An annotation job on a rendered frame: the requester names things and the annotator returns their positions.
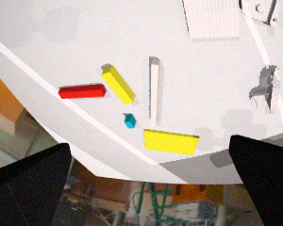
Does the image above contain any yellow flat plate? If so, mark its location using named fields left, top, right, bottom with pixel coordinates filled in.
left=144, top=128, right=199, bottom=155

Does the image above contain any yellow rectangular block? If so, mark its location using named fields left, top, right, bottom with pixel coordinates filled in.
left=101, top=65, right=135, bottom=105

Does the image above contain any small teal cube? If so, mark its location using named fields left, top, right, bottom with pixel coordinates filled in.
left=125, top=114, right=137, bottom=128

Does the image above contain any grey flat bar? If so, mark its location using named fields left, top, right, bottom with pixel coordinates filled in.
left=150, top=58, right=160, bottom=125

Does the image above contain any red rectangular bar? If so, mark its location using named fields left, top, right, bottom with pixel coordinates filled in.
left=58, top=84, right=107, bottom=98

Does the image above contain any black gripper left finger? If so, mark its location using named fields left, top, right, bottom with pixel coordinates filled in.
left=0, top=142, right=73, bottom=226

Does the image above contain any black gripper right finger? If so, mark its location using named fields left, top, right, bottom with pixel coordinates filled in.
left=228, top=135, right=283, bottom=226

